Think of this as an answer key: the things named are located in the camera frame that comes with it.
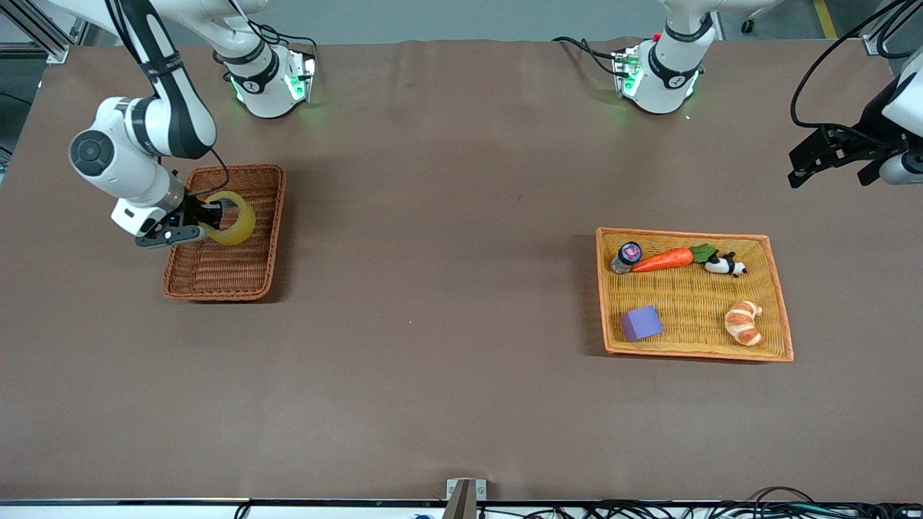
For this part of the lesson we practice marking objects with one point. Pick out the toy croissant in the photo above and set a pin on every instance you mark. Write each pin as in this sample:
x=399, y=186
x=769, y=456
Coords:
x=743, y=324

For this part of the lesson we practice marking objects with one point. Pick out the aluminium frame post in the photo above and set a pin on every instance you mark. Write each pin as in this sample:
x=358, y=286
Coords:
x=36, y=32
x=876, y=40

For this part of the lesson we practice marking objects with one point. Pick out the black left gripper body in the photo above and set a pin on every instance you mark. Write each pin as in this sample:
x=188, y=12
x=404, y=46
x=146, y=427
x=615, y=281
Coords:
x=871, y=124

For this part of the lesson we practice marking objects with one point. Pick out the orange toy carrot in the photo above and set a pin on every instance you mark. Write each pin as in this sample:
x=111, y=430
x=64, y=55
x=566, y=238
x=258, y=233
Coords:
x=663, y=259

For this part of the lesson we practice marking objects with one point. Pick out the black and white panda toy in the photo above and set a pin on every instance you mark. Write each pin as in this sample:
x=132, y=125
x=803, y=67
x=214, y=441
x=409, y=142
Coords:
x=725, y=266

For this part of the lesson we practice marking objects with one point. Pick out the large orange wicker basket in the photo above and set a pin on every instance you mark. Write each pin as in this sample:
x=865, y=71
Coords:
x=692, y=317

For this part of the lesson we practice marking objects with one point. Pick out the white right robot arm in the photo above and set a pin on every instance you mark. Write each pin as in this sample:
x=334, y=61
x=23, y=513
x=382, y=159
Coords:
x=169, y=115

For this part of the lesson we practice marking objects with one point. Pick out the metal table edge bracket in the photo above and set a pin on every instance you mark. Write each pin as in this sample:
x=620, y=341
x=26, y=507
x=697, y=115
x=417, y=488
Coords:
x=465, y=494

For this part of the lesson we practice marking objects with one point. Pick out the brown table cover mat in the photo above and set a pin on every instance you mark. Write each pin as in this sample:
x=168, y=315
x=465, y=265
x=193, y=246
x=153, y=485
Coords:
x=433, y=404

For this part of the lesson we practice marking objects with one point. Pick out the purple cube block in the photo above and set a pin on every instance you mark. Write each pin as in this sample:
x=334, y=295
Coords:
x=640, y=323

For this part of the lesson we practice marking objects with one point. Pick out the yellow tape roll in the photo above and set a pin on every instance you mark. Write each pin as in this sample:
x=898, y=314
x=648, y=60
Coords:
x=241, y=227

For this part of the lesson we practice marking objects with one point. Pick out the small brown wicker basket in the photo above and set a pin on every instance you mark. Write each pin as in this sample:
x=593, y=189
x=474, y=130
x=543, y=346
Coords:
x=227, y=267

